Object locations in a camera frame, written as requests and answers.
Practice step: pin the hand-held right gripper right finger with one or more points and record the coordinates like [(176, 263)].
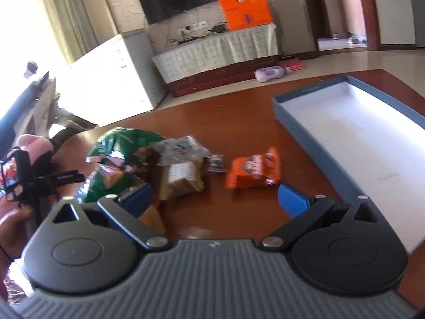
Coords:
[(292, 201)]

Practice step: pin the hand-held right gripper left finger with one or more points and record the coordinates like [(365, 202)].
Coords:
[(139, 195)]

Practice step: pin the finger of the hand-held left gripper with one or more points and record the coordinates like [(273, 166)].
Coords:
[(59, 177)]

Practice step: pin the tan nut packet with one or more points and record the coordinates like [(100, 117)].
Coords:
[(181, 179)]

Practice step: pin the orange snack packet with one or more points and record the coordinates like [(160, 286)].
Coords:
[(252, 169)]

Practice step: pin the clear grey nut packet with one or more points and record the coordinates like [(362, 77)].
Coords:
[(186, 146)]

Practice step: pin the small dark packet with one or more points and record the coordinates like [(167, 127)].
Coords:
[(217, 163)]

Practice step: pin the blue shallow box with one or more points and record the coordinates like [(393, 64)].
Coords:
[(358, 133)]

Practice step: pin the person's left hand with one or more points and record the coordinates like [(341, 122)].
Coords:
[(13, 232)]

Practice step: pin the pink cloth item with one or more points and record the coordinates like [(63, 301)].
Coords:
[(33, 143)]

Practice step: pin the white chest freezer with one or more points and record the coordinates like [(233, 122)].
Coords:
[(113, 83)]

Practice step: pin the purple detergent bottle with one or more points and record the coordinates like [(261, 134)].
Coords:
[(269, 74)]

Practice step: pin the pink floor mat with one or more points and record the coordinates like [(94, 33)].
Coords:
[(292, 63)]

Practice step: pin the cloth-covered television cabinet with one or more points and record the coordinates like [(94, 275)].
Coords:
[(212, 53)]

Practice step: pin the black power strip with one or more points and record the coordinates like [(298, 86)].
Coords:
[(188, 41)]

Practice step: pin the beige curtain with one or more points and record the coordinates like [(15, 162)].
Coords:
[(73, 13)]

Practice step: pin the black router box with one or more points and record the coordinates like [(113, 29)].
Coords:
[(220, 28)]

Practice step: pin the wooden kitchen cabinet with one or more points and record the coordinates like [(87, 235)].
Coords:
[(352, 16)]

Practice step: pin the brown wooden door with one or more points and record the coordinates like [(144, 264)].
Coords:
[(313, 6)]

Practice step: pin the orange gift box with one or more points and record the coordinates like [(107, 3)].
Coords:
[(245, 6)]

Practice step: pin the grey metal frame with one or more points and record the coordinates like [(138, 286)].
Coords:
[(76, 119)]

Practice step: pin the wall socket panel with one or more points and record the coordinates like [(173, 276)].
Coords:
[(194, 27)]

